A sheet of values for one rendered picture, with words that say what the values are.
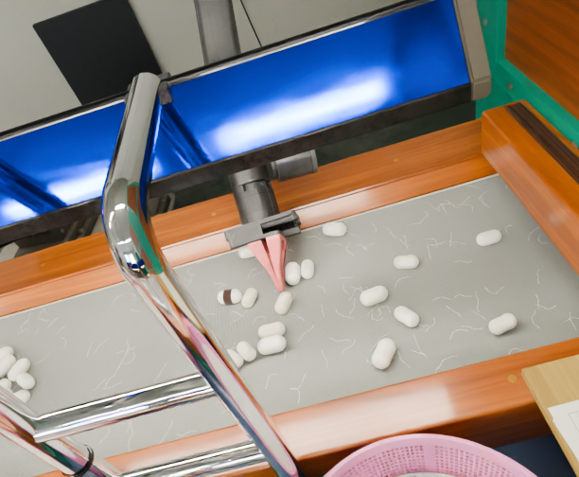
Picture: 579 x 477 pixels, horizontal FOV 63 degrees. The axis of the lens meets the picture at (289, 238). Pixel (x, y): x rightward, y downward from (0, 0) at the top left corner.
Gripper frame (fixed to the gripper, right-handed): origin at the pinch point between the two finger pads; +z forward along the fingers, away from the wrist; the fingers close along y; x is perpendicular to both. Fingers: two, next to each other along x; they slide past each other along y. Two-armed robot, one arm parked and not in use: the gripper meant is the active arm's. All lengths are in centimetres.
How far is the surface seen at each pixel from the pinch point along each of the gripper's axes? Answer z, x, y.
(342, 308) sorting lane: 5.3, -2.5, 7.5
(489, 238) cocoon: 2.1, -1.2, 28.4
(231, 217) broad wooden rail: -13.4, 9.5, -6.0
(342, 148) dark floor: -58, 147, 24
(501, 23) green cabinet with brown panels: -25.9, -0.2, 40.0
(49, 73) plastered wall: -140, 144, -102
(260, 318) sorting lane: 3.6, -1.3, -3.7
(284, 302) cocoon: 2.4, -2.6, 0.3
